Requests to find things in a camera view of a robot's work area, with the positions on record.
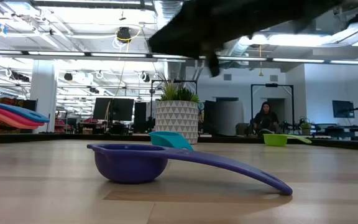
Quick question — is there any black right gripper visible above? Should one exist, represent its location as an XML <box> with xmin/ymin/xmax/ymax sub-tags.
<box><xmin>147</xmin><ymin>0</ymin><xmax>346</xmax><ymax>78</ymax></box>

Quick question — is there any teal measuring cup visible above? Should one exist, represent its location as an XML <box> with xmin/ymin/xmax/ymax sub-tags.
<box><xmin>148</xmin><ymin>131</ymin><xmax>195</xmax><ymax>152</ymax></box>

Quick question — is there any green measuring cup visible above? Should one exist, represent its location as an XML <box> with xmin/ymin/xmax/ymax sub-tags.
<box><xmin>262</xmin><ymin>133</ymin><xmax>313</xmax><ymax>147</ymax></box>

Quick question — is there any purple measuring cup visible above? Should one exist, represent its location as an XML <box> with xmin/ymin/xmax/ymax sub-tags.
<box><xmin>86</xmin><ymin>142</ymin><xmax>293</xmax><ymax>197</ymax></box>

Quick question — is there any pink measuring cup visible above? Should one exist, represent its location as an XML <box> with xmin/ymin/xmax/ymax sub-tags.
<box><xmin>0</xmin><ymin>104</ymin><xmax>45</xmax><ymax>127</ymax></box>

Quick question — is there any white patterned planter with plant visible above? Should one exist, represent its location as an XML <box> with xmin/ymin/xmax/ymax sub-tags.
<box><xmin>150</xmin><ymin>79</ymin><xmax>198</xmax><ymax>131</ymax></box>

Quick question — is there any green artificial succulent plant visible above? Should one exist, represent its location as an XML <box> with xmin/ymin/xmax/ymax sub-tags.
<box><xmin>158</xmin><ymin>75</ymin><xmax>200</xmax><ymax>103</ymax></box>

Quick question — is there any grey curved partition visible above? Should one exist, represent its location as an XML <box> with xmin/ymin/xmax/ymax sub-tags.
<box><xmin>214</xmin><ymin>96</ymin><xmax>245</xmax><ymax>136</ymax></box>

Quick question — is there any black ceiling-mounted device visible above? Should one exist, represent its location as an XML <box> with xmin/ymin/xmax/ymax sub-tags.
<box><xmin>116</xmin><ymin>26</ymin><xmax>132</xmax><ymax>44</ymax></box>

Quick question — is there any black upright panel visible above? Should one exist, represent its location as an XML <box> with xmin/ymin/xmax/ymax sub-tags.
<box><xmin>134</xmin><ymin>101</ymin><xmax>148</xmax><ymax>133</ymax></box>

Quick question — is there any black computer monitor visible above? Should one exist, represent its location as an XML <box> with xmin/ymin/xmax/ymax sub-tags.
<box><xmin>93</xmin><ymin>97</ymin><xmax>114</xmax><ymax>121</ymax></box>
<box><xmin>112</xmin><ymin>98</ymin><xmax>135</xmax><ymax>122</ymax></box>

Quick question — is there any person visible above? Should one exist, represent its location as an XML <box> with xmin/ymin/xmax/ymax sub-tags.
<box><xmin>249</xmin><ymin>101</ymin><xmax>280</xmax><ymax>138</ymax></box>

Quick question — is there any small potted plant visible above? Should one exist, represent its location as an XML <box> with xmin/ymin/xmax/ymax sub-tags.
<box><xmin>300</xmin><ymin>122</ymin><xmax>312</xmax><ymax>136</ymax></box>

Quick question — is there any white building pillar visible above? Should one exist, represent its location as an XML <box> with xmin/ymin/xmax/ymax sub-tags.
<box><xmin>29</xmin><ymin>59</ymin><xmax>58</xmax><ymax>134</ymax></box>

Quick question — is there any colourful patterned tapestry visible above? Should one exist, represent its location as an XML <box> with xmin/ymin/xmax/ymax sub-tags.
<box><xmin>0</xmin><ymin>97</ymin><xmax>39</xmax><ymax>134</ymax></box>

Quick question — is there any black rig frame stand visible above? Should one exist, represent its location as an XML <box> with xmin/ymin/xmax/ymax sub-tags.
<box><xmin>250</xmin><ymin>83</ymin><xmax>295</xmax><ymax>133</ymax></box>

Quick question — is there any black aluminium table frame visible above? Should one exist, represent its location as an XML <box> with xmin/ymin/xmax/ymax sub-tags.
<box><xmin>0</xmin><ymin>133</ymin><xmax>358</xmax><ymax>152</ymax></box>

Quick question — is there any wall-mounted dark monitor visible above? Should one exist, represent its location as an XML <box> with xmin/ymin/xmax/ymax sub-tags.
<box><xmin>332</xmin><ymin>100</ymin><xmax>356</xmax><ymax>119</ymax></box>

